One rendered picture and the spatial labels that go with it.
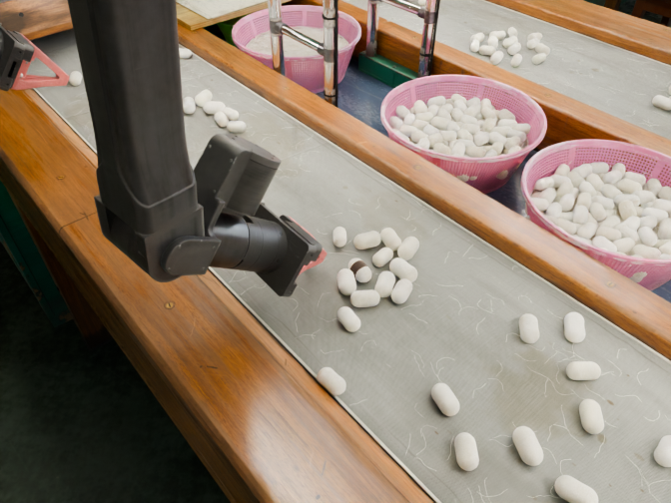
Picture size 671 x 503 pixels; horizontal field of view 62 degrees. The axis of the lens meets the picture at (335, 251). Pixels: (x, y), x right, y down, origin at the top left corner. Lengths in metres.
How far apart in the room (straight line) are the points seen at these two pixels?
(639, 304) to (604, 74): 0.63
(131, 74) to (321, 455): 0.35
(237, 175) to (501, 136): 0.56
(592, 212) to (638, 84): 0.42
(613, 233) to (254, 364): 0.50
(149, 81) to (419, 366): 0.39
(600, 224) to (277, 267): 0.47
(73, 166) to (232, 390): 0.47
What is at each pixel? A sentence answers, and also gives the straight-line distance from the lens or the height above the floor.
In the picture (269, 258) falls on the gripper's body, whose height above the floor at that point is 0.83.
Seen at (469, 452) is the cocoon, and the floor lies 0.76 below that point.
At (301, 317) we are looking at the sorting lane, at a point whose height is 0.74.
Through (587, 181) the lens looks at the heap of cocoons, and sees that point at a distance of 0.92.
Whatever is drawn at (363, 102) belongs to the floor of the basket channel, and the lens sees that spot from 1.16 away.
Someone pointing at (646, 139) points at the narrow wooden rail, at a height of 0.76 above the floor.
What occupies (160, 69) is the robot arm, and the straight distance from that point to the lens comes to 0.40.
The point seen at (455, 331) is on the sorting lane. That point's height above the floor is 0.74.
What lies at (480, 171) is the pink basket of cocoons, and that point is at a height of 0.74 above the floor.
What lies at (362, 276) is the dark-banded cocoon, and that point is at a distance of 0.67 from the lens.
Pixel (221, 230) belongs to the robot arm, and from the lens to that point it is 0.53.
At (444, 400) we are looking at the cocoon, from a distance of 0.57.
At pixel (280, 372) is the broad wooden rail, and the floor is 0.76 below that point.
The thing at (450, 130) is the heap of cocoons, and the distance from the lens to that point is 0.97.
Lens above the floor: 1.24
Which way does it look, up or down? 44 degrees down
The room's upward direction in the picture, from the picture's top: straight up
